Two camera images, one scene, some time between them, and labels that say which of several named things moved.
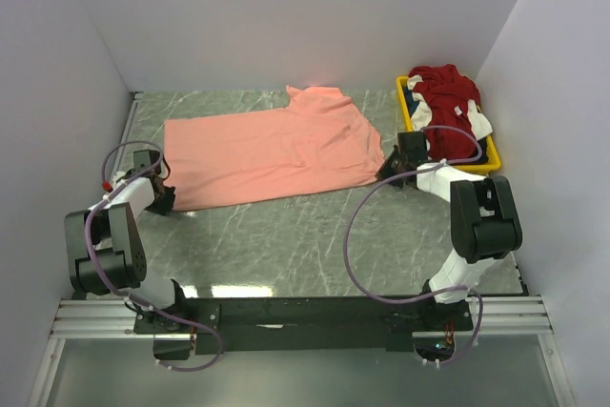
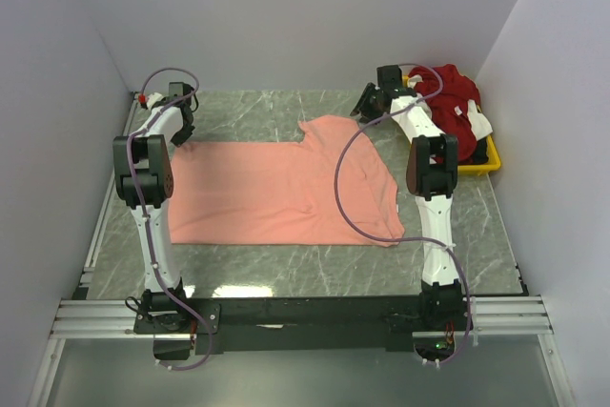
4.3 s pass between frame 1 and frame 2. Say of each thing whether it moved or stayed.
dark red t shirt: stayed
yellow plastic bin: stayed
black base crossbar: stayed
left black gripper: moved
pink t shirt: moved
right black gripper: moved
